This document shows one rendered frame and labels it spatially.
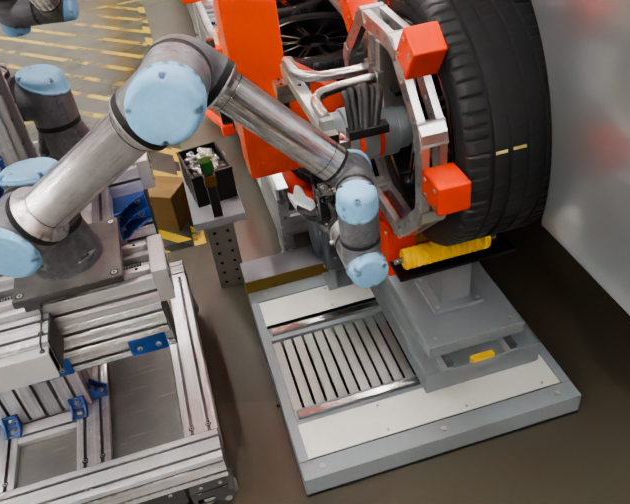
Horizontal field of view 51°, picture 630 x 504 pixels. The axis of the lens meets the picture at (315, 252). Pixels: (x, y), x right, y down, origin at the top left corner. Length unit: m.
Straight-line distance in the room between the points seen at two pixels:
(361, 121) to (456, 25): 0.28
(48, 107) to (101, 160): 0.71
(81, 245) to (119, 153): 0.38
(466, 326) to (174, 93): 1.26
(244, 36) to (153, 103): 0.96
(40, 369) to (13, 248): 0.32
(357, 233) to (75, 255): 0.59
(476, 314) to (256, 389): 0.74
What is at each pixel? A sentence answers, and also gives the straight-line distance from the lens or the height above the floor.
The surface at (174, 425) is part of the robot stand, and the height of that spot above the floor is 0.21.
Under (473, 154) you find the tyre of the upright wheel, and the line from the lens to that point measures 1.43.
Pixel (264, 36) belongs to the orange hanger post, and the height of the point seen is 0.98.
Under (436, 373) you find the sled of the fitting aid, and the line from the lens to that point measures 1.96.
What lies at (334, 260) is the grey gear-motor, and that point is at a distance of 2.16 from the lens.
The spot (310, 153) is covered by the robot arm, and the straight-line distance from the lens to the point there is 1.23.
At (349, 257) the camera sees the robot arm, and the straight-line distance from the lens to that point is 1.22.
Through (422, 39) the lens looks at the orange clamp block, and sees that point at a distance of 1.39.
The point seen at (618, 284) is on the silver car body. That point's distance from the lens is 1.34.
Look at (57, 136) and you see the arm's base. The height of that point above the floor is 0.89.
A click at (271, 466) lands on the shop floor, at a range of 2.01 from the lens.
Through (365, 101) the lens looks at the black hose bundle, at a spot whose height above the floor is 1.03.
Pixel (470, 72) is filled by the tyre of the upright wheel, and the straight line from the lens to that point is 1.42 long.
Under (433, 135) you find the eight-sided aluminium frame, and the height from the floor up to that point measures 0.96.
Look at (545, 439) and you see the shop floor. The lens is 2.06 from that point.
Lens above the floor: 1.66
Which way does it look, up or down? 39 degrees down
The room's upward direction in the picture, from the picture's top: 8 degrees counter-clockwise
